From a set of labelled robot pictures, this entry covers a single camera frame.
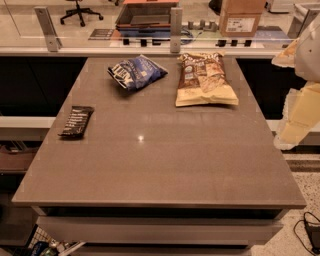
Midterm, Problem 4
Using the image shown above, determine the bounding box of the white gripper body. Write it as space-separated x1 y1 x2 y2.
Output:
295 20 320 82

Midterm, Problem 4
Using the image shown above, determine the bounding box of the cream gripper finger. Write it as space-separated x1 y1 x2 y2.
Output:
271 39 298 68
274 81 320 150

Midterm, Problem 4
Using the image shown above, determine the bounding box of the blue chip bag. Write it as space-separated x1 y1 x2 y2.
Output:
107 55 168 91

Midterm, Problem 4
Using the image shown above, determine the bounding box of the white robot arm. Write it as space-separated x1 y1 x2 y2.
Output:
272 14 320 150

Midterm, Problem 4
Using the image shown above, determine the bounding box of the yellow brown chip bag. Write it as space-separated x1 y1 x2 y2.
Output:
175 52 239 107

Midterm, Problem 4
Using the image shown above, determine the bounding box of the cardboard box with label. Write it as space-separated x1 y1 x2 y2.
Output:
219 0 265 37

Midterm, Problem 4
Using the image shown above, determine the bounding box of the dark tray bin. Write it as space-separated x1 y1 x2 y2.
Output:
116 0 179 28

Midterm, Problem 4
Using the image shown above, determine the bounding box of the black office chair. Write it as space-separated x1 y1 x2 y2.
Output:
60 0 104 27

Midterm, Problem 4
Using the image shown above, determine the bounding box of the black snack bar wrapper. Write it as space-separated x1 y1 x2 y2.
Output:
60 106 94 138

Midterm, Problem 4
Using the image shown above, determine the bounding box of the grey table drawer front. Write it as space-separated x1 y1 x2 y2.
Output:
37 216 282 246

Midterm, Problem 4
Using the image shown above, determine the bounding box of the right metal glass post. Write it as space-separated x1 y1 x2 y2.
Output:
287 2 320 39

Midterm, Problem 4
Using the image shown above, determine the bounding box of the metal glass post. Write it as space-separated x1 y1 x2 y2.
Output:
287 2 320 39
34 6 62 52
170 7 182 53

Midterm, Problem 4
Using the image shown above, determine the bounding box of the black power adapter cable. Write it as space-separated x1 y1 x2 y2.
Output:
293 211 320 256

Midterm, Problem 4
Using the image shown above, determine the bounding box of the middle metal glass post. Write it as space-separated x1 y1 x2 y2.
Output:
170 7 182 53

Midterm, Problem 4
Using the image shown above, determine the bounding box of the left metal glass post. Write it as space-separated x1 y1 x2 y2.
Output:
34 6 62 52

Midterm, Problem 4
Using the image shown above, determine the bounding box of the wire basket with items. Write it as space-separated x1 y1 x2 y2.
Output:
23 226 85 256

